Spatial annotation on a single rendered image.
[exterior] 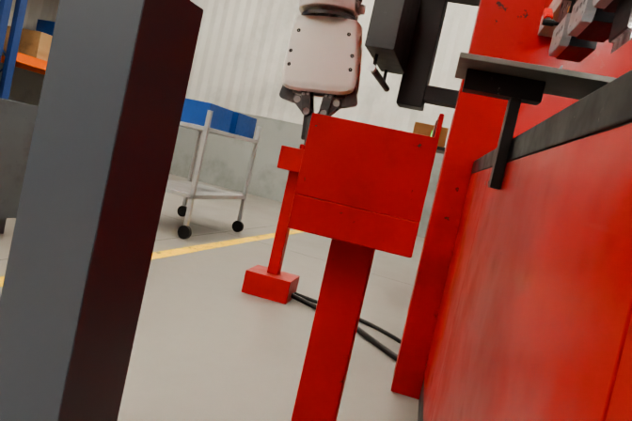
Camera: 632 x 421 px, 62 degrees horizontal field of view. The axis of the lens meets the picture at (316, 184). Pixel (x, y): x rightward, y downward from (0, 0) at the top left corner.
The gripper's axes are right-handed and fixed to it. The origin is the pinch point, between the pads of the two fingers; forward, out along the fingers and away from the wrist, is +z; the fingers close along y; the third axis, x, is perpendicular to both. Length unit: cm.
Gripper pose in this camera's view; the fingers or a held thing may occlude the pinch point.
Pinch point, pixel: (313, 132)
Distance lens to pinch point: 71.4
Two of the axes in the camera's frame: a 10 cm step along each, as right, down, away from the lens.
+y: -9.7, -1.3, 1.8
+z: -1.3, 9.9, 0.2
